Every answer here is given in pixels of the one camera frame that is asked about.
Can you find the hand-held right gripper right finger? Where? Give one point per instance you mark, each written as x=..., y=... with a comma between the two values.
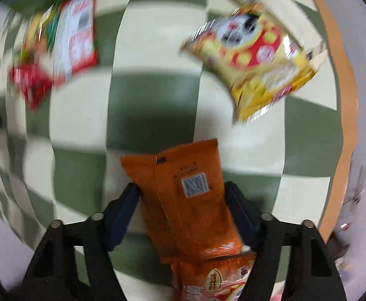
x=237, y=207

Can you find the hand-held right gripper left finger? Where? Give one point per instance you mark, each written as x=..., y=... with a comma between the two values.
x=123, y=216

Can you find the orange snack packet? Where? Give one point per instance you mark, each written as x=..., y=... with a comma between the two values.
x=186, y=213

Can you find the orange packet with round label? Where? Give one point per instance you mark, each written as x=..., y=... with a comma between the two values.
x=214, y=279

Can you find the small red snack packet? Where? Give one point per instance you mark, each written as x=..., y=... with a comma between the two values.
x=32, y=83

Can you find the yellow and green snack packet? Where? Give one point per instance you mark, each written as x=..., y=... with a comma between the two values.
x=34, y=34

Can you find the green and white checkered mat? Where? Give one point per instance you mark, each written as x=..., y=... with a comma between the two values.
x=151, y=100

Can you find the red and white snack packet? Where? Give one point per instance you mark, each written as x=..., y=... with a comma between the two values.
x=76, y=37

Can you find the yellow panda snack packet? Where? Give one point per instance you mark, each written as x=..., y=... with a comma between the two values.
x=258, y=65

